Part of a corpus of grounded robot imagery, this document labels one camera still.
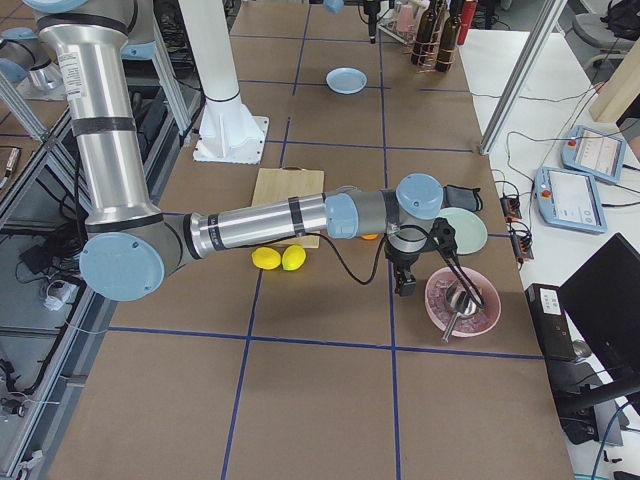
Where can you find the black monitor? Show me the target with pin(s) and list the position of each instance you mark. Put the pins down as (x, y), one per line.
(602, 300)

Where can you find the aluminium frame post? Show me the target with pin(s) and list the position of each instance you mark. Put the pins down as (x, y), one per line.
(531, 51)

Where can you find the light green plate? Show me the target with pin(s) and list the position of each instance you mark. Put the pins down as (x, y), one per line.
(471, 233)

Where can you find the teach pendant far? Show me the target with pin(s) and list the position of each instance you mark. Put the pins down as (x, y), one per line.
(594, 152)

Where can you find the copper wire bottle rack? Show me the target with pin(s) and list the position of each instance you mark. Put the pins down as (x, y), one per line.
(431, 51)

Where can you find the teach pendant near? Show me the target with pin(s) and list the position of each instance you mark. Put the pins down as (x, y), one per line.
(569, 199)

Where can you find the red cylinder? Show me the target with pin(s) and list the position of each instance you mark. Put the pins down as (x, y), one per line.
(466, 20)

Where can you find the dark wine bottle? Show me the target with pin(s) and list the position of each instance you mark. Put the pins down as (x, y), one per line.
(424, 33)
(449, 36)

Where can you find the metal ice scoop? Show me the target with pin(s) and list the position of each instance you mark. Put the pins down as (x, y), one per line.
(461, 304)

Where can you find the dark grey folded cloth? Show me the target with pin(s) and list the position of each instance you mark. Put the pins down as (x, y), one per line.
(462, 197)

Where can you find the black computer box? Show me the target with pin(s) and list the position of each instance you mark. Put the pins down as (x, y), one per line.
(557, 336)

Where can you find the clear ice cubes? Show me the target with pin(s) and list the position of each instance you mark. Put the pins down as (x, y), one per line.
(440, 313)

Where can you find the yellow lemon outer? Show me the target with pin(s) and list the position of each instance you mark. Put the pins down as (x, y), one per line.
(266, 258)

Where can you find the teach pendant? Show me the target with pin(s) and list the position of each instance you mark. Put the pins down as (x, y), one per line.
(594, 152)
(569, 199)

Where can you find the bamboo cutting board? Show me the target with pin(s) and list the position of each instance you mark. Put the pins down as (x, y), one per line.
(274, 185)

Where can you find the white central pillar base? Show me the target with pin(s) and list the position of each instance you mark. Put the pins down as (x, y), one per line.
(228, 132)

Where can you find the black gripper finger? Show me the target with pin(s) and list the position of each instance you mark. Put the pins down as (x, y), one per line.
(405, 282)
(371, 22)

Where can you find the dark wine bottle upper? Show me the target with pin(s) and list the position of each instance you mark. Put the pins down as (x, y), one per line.
(424, 33)

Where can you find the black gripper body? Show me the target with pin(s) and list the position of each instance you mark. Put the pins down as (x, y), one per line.
(403, 261)
(371, 20)

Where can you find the yellow lemon near board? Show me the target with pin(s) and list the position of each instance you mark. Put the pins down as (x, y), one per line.
(293, 257)

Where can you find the pink cup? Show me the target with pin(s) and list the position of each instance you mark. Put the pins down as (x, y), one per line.
(405, 18)

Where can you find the light blue plate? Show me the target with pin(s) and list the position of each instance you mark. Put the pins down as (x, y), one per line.
(346, 80)

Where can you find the pink bowl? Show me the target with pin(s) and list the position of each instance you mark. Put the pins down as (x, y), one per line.
(488, 292)

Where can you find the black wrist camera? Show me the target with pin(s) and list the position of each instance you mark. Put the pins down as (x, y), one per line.
(443, 235)

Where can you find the dark wine bottle middle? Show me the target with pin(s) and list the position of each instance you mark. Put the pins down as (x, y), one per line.
(449, 36)

